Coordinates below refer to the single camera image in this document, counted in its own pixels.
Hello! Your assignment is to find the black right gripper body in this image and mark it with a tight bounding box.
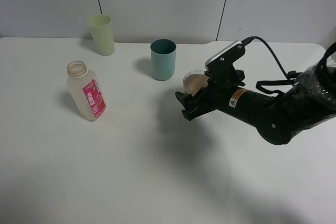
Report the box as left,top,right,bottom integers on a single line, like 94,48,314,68
194,70,245,116

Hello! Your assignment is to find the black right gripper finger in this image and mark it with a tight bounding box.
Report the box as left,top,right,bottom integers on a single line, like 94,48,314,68
175,91,197,110
181,101,210,121

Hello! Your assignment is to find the clear bottle with pink label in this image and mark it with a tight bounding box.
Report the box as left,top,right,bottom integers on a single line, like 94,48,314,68
67,61,107,122

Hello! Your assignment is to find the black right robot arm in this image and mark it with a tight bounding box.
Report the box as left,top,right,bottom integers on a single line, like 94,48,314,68
175,37,335,145

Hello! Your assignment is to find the teal plastic cup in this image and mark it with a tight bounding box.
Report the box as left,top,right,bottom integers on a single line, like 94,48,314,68
150,39,176,81

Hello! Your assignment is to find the pale green plastic cup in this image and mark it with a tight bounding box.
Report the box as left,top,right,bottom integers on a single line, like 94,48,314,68
87,14,114,56

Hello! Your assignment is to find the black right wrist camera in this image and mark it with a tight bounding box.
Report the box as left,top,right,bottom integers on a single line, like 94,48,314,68
205,40,246,89

